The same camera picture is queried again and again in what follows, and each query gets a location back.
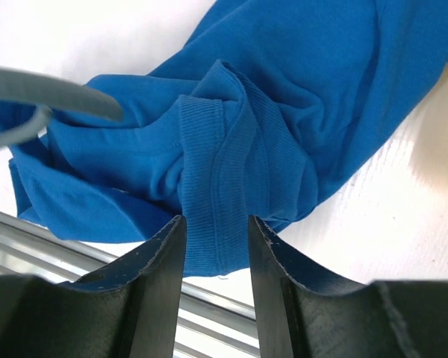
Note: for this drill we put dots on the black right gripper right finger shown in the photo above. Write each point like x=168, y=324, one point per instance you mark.
x=303, y=309

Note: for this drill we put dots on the dark blue-grey hanger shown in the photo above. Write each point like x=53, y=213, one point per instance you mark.
x=48, y=93

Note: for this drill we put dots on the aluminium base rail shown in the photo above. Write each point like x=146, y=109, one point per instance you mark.
x=216, y=317

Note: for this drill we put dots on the blue tank top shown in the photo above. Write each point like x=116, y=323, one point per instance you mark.
x=268, y=110

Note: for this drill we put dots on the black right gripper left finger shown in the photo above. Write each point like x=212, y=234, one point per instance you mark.
x=127, y=308

